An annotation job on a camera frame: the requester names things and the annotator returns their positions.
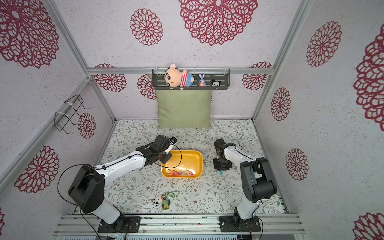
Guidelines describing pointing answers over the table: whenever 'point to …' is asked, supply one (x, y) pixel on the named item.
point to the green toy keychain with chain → (166, 202)
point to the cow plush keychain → (157, 200)
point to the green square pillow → (178, 109)
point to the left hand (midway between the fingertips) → (165, 152)
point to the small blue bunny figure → (202, 82)
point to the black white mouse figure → (215, 83)
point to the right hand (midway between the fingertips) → (220, 166)
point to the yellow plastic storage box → (191, 166)
